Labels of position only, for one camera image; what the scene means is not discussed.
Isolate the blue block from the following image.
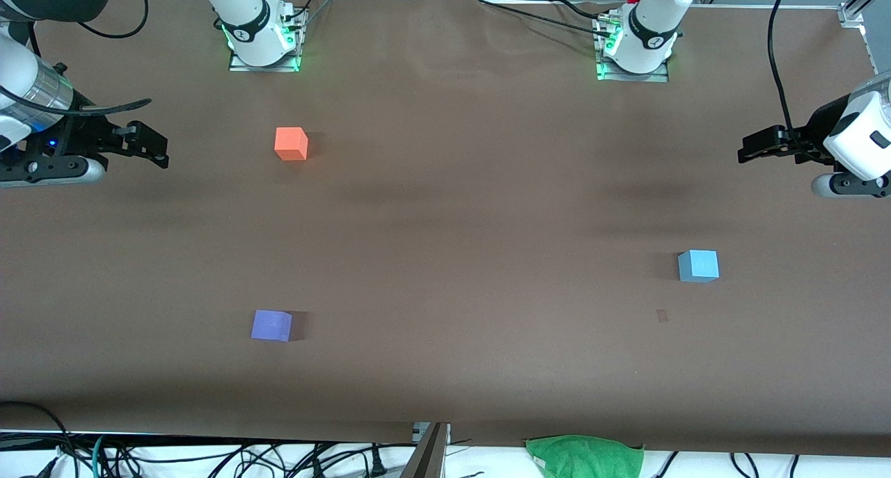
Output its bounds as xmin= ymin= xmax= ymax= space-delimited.
xmin=677 ymin=250 xmax=720 ymax=283

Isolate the orange block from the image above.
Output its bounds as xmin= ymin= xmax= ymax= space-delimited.
xmin=274 ymin=127 xmax=309 ymax=161

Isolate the purple block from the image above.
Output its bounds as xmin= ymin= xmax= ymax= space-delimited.
xmin=251 ymin=310 xmax=293 ymax=342

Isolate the brown table cover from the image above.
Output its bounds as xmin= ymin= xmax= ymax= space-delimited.
xmin=0 ymin=0 xmax=891 ymax=458

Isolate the green cloth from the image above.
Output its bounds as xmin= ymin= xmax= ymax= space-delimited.
xmin=525 ymin=434 xmax=645 ymax=478

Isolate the grey metal bar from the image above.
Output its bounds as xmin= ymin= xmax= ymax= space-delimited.
xmin=398 ymin=422 xmax=452 ymax=478

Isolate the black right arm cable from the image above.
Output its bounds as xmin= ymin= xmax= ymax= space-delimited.
xmin=0 ymin=0 xmax=153 ymax=117

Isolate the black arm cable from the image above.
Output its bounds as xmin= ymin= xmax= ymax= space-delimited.
xmin=0 ymin=0 xmax=153 ymax=117
xmin=767 ymin=0 xmax=798 ymax=142

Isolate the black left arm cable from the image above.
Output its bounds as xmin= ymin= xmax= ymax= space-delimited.
xmin=767 ymin=0 xmax=798 ymax=142

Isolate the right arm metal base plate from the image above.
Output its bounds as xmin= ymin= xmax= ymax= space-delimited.
xmin=229 ymin=8 xmax=301 ymax=73

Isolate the aluminium frame profile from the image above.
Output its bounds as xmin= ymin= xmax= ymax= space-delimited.
xmin=837 ymin=0 xmax=891 ymax=28

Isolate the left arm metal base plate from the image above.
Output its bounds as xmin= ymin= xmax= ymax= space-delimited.
xmin=597 ymin=19 xmax=670 ymax=83

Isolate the short black table cable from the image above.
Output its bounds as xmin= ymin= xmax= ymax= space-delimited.
xmin=552 ymin=0 xmax=606 ymax=19

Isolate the long black table cable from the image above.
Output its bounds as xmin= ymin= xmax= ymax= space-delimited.
xmin=476 ymin=0 xmax=617 ymax=37

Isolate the black looped floor cable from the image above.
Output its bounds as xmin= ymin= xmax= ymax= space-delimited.
xmin=0 ymin=401 xmax=74 ymax=465

